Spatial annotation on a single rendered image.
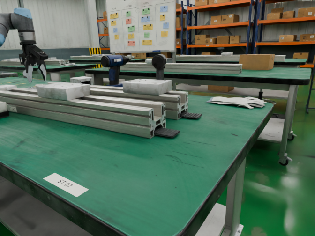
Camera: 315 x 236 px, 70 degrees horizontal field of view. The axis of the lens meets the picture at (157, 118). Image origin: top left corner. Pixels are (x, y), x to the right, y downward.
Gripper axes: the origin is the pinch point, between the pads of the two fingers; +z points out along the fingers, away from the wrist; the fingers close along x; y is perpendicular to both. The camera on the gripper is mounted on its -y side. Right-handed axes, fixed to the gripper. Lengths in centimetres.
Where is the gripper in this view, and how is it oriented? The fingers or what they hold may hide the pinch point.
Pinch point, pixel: (38, 80)
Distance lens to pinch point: 138.1
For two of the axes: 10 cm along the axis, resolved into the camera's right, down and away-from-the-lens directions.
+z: 0.3, 9.5, 3.0
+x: -4.9, 2.8, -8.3
